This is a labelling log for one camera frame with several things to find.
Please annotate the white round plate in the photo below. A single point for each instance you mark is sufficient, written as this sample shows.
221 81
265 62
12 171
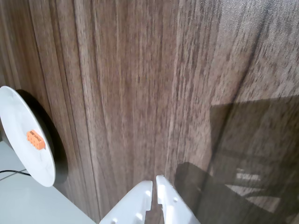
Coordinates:
16 116

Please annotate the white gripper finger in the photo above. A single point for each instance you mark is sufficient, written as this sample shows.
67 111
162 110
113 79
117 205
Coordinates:
133 203
171 205

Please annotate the orange lego block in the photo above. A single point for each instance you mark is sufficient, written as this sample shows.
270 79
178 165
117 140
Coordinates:
35 139

